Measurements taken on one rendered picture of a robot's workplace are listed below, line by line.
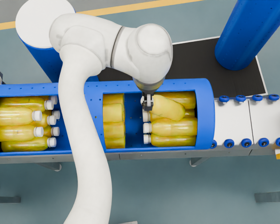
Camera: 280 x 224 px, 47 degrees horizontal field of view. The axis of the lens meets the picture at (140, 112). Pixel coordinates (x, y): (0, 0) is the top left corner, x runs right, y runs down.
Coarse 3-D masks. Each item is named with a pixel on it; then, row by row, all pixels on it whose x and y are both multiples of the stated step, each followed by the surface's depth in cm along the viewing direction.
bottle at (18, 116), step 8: (0, 112) 118; (8, 112) 118; (16, 112) 118; (24, 112) 119; (32, 112) 120; (0, 120) 118; (8, 120) 118; (16, 120) 118; (24, 120) 119; (32, 120) 121
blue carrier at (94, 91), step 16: (128, 80) 126; (176, 80) 123; (192, 80) 123; (0, 96) 118; (96, 96) 116; (128, 96) 139; (208, 96) 116; (96, 112) 114; (128, 112) 142; (208, 112) 114; (64, 128) 141; (96, 128) 115; (128, 128) 141; (208, 128) 115; (0, 144) 136; (64, 144) 136; (128, 144) 135; (144, 144) 134; (208, 144) 120
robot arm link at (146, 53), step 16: (128, 32) 71; (144, 32) 66; (160, 32) 67; (128, 48) 69; (144, 48) 66; (160, 48) 66; (112, 64) 74; (128, 64) 71; (144, 64) 68; (160, 64) 69; (144, 80) 76
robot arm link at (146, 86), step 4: (164, 76) 81; (136, 80) 81; (160, 80) 81; (136, 84) 85; (140, 84) 82; (144, 84) 81; (148, 84) 80; (152, 84) 80; (156, 84) 82; (160, 84) 84; (144, 88) 84; (148, 88) 83; (152, 88) 84
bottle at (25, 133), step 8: (0, 128) 122; (8, 128) 122; (16, 128) 122; (24, 128) 122; (32, 128) 123; (0, 136) 122; (8, 136) 122; (16, 136) 122; (24, 136) 122; (32, 136) 123
